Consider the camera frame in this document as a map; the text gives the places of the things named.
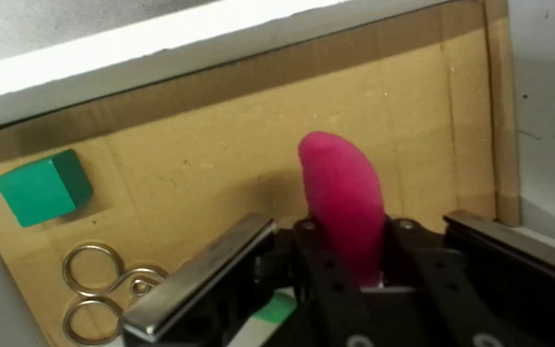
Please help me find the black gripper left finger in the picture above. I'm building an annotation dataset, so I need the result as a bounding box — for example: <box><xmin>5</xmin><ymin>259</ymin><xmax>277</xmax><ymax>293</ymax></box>
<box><xmin>120</xmin><ymin>212</ymin><xmax>369</xmax><ymax>347</ymax></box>

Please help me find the magenta curved toy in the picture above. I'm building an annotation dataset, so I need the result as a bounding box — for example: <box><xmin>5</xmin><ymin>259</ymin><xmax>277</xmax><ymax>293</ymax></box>
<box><xmin>296</xmin><ymin>129</ymin><xmax>386</xmax><ymax>289</ymax></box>

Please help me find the green toy cube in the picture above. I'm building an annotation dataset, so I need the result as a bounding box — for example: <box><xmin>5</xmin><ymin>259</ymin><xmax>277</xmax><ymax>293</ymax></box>
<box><xmin>0</xmin><ymin>149</ymin><xmax>93</xmax><ymax>230</ymax></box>

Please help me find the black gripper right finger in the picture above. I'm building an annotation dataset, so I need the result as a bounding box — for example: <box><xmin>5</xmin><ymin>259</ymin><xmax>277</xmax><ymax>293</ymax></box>
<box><xmin>369</xmin><ymin>210</ymin><xmax>555</xmax><ymax>347</ymax></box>

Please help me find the brown cardboard sheet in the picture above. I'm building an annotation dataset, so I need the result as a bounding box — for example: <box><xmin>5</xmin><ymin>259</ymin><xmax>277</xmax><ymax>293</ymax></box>
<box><xmin>0</xmin><ymin>0</ymin><xmax>523</xmax><ymax>347</ymax></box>

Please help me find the white toy sink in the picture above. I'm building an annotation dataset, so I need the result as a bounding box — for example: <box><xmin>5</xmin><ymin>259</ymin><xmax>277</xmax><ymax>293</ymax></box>
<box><xmin>0</xmin><ymin>0</ymin><xmax>555</xmax><ymax>347</ymax></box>

